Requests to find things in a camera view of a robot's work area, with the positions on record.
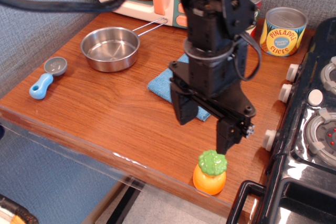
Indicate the white stove knob top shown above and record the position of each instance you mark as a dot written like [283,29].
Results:
[292,72]

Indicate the tomato sauce can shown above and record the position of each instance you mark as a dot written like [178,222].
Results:
[252,29]

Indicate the white stove knob middle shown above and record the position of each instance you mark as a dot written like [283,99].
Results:
[285,93]

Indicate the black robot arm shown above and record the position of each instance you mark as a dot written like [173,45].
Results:
[216,47]

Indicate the blue grey measuring scoop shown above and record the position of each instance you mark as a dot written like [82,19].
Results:
[53,67]

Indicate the black toy stove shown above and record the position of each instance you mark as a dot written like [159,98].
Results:
[300,184]

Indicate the orange black object bottom left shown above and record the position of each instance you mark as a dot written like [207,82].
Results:
[12,212]

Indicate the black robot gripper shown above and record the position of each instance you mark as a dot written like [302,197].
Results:
[214,84]

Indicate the white stove knob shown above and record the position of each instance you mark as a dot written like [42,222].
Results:
[292,72]
[268,139]
[285,93]

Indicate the white stove knob bottom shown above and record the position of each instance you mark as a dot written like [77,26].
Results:
[268,139]

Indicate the small steel pot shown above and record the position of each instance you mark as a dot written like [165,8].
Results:
[114,49]

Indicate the orange toy pineapple green top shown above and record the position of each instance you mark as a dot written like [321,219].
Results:
[209,175]

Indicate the pineapple slices can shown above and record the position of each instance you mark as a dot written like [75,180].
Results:
[283,31]

